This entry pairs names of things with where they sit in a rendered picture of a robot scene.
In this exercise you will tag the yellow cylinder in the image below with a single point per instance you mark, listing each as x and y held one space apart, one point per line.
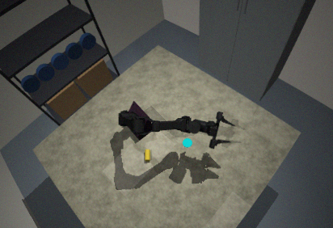
147 155

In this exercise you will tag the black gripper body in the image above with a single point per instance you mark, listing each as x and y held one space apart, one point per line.
213 140

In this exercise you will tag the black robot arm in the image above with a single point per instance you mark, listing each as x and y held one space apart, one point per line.
184 124

